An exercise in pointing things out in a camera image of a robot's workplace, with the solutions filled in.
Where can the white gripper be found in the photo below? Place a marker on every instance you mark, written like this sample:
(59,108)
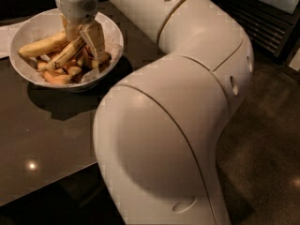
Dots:
(76,6)

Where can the long top yellow banana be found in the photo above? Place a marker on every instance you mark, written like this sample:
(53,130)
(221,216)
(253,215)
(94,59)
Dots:
(43,46)

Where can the long yellow banana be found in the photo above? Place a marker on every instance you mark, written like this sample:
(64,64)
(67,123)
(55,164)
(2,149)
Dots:
(43,46)
(66,54)

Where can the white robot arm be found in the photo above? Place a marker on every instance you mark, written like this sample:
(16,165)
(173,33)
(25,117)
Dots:
(156,131)

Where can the right small orange banana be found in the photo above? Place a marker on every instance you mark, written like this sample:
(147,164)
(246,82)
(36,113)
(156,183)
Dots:
(103,59)

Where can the middle small banana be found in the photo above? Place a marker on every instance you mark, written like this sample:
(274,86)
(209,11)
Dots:
(72,68)

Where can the white ceramic bowl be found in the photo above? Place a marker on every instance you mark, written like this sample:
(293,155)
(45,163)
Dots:
(48,23)

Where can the bottom left small banana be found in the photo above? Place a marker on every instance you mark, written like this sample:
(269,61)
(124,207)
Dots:
(56,78)

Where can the dark cabinet row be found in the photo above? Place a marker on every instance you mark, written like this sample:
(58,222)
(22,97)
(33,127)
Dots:
(10,9)

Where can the white napkin at left edge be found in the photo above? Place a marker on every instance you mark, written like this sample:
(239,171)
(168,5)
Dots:
(7,33)

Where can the dark appliance with vent grille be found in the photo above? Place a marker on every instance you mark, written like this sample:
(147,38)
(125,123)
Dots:
(273,25)

